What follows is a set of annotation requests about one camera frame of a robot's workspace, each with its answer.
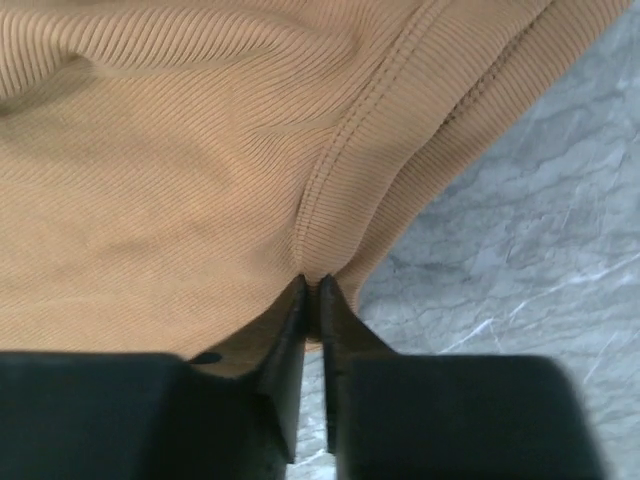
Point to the mustard garment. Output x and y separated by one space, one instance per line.
168 167

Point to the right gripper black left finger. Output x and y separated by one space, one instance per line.
231 412

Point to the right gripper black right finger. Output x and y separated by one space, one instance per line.
402 417

